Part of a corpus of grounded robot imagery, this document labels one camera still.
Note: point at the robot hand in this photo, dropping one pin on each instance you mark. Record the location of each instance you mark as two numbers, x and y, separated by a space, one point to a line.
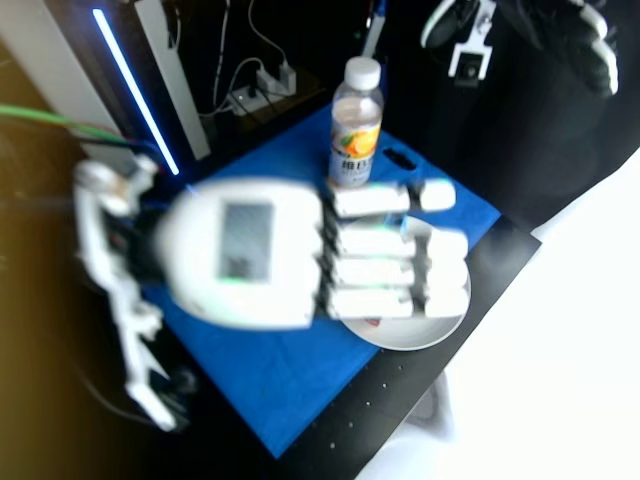
245 250
595 55

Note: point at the orange juice bottle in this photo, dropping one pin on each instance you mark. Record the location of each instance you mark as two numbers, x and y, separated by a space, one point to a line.
356 145

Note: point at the white round plate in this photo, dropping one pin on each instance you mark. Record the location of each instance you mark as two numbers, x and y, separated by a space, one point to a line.
425 335

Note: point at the white power strip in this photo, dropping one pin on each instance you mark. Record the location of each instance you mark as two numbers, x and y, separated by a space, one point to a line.
247 100

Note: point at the white plug adapter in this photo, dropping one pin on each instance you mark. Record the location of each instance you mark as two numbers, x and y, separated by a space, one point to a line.
277 80

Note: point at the grey object under table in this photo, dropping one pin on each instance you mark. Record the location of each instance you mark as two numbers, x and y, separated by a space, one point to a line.
435 405

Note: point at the white column with blue light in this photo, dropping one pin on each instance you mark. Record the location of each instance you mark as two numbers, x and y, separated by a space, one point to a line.
50 60

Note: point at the wrist camera on white bracket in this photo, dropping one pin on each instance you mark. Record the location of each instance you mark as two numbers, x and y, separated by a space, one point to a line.
470 65

